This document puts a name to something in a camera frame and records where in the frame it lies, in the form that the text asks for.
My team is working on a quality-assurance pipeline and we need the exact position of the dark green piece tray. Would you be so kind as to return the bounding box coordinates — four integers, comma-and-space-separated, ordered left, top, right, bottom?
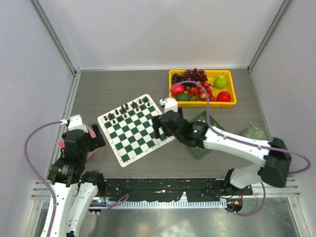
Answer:
187, 110, 225, 159

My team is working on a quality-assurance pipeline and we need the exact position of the red apple right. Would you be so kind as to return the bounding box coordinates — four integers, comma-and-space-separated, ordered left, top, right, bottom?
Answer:
216, 91, 231, 102

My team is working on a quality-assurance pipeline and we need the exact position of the white slotted cable duct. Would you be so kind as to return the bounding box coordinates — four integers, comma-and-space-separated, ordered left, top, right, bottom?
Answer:
43, 199, 228, 210

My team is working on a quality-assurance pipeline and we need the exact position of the pink box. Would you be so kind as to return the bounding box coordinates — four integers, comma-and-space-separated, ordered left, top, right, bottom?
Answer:
56, 122, 101, 160

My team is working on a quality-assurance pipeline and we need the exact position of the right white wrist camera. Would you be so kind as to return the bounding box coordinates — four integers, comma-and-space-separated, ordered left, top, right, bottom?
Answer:
159, 97, 178, 113

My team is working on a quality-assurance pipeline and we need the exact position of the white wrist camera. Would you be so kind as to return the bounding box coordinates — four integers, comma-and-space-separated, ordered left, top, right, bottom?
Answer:
60, 115, 87, 132
159, 97, 178, 113

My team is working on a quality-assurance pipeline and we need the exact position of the green pear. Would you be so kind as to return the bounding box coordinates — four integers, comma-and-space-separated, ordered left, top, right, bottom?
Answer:
214, 73, 227, 89

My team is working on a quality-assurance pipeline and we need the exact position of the red cherry bunch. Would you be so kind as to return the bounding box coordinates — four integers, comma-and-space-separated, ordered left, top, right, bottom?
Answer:
187, 81, 216, 101

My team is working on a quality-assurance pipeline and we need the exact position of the red apple left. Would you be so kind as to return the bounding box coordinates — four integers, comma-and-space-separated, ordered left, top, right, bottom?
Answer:
171, 83, 185, 97

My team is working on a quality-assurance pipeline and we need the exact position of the green lime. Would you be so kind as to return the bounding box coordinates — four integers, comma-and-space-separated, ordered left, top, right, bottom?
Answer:
176, 93, 192, 102

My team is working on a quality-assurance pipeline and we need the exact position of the green netted melon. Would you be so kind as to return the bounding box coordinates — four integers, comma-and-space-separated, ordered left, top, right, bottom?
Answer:
241, 122, 271, 141

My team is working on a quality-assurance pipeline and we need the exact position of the red apple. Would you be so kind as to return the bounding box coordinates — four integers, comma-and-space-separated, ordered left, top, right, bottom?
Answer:
171, 83, 185, 97
216, 91, 231, 102

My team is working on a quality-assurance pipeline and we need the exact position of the black grape bunch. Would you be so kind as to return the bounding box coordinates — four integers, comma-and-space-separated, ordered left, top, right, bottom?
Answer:
171, 73, 182, 84

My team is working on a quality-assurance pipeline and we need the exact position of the dark purple grape bunch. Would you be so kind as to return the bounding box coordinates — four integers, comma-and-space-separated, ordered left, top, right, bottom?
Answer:
180, 68, 208, 83

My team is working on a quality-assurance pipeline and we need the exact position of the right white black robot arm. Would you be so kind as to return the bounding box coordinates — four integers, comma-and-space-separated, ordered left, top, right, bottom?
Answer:
152, 111, 292, 195

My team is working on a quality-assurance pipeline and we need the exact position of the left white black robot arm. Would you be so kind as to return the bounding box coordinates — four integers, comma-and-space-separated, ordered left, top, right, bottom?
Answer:
41, 124, 106, 237

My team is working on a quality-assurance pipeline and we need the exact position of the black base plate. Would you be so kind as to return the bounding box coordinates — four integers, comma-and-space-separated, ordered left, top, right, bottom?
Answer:
76, 177, 254, 202

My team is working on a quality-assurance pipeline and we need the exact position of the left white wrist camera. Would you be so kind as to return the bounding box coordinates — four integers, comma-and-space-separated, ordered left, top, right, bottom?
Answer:
60, 115, 87, 132

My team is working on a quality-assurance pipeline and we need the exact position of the green white chess board mat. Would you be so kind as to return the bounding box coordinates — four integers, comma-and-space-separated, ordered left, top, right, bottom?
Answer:
97, 94, 175, 167

